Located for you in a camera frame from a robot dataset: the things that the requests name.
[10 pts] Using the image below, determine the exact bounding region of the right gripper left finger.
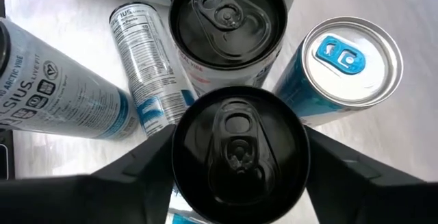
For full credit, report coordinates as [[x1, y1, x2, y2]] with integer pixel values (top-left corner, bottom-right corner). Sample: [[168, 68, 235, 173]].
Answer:
[[0, 124, 177, 224]]

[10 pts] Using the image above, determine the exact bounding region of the Celsius can red print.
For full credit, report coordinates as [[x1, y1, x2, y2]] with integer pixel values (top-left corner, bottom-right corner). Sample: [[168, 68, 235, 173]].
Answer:
[[168, 0, 288, 98], [170, 86, 311, 224]]

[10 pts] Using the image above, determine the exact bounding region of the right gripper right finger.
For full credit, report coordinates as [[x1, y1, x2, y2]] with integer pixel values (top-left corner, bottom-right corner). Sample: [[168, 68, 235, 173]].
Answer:
[[305, 125, 438, 224]]

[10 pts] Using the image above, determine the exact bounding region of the white table cover sheet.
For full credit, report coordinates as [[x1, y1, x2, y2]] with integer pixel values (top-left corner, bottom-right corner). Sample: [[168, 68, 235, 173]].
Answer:
[[0, 0, 438, 224]]

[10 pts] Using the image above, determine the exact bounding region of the tall silver blue can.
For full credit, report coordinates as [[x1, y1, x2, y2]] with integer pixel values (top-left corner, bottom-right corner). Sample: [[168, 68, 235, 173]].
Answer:
[[166, 181, 215, 224]]

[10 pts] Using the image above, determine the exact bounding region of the small blue silver can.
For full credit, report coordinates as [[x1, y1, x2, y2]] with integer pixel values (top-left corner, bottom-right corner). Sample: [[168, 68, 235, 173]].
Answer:
[[272, 16, 404, 128]]

